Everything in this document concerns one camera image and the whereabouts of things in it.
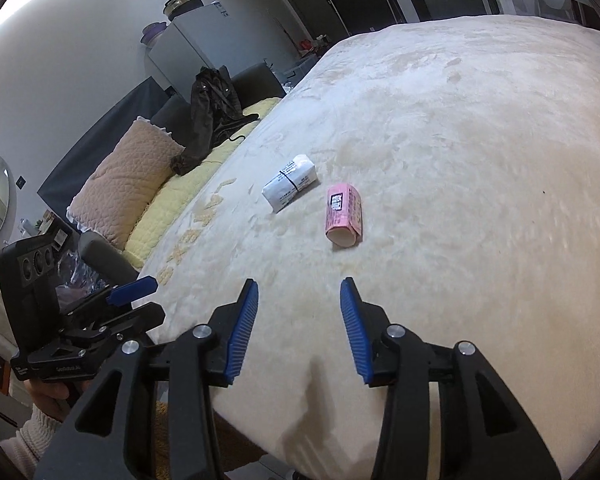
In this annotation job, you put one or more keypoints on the black pot on fridge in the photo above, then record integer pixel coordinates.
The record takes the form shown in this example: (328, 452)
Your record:
(174, 8)

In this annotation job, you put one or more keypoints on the peach quilted pillow on sofa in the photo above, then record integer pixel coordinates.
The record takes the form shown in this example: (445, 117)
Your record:
(116, 194)

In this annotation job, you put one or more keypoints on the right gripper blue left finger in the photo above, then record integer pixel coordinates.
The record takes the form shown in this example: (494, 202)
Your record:
(242, 317)

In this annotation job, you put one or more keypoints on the white paper package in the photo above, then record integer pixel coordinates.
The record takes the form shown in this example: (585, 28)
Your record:
(294, 178)

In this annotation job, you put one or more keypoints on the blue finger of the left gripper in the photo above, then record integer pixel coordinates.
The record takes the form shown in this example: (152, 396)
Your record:
(108, 322)
(126, 294)

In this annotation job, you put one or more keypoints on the pink paper cup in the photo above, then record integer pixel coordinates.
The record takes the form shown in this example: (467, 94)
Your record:
(344, 218)

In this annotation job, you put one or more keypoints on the yellow quilted sofa mat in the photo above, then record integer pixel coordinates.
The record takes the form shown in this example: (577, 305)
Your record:
(178, 191)

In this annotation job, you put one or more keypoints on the dark grey sofa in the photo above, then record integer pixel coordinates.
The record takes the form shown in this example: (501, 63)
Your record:
(164, 109)

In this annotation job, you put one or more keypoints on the white refrigerator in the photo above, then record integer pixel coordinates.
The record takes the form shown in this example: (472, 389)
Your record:
(204, 37)

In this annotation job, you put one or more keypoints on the purple basin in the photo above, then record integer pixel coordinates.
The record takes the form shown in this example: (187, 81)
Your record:
(152, 32)

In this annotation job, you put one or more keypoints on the left hand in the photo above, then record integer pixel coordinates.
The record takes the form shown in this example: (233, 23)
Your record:
(51, 398)

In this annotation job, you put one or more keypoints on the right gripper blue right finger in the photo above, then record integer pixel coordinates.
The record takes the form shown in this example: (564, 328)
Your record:
(354, 314)

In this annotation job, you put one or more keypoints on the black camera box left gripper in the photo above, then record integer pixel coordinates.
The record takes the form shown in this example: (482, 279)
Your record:
(28, 280)

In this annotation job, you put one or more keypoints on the black jacket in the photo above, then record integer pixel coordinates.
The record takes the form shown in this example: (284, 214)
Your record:
(215, 115)

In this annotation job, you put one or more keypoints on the beige plush bed blanket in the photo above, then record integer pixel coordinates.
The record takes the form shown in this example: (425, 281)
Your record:
(475, 146)

